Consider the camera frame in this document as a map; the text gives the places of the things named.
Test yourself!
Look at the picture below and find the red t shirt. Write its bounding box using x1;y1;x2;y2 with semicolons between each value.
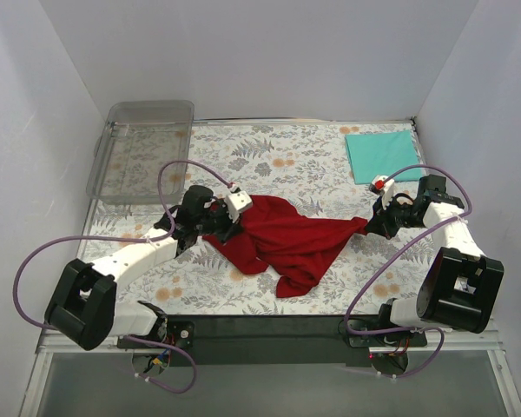
203;195;368;298

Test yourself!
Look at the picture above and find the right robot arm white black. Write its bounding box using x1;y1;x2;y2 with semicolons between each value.
366;175;505;341

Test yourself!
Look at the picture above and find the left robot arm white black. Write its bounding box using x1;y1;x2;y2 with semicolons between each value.
44;185;253;351

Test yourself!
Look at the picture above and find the folded teal t shirt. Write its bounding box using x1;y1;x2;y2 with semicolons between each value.
346;130;419;185

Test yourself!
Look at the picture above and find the clear plastic bin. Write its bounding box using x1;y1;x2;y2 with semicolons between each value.
86;100;195;205

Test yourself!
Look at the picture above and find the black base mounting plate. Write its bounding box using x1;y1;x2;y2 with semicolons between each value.
116;314;429;366

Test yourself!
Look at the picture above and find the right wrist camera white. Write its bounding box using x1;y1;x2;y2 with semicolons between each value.
369;175;395;208

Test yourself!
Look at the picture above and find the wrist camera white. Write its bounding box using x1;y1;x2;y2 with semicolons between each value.
369;175;395;208
224;182;253;222

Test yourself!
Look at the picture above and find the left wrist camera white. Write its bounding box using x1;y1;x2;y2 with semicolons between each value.
224;182;253;222

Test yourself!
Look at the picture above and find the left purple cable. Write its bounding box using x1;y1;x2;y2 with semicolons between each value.
11;158;238;394

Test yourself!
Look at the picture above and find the purple cable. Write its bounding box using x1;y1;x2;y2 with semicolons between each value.
343;163;473;380
11;158;238;394

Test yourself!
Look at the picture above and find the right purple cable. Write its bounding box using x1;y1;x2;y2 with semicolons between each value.
343;163;473;380

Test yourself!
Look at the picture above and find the aluminium frame rail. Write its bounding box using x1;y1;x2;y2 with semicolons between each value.
19;334;133;416

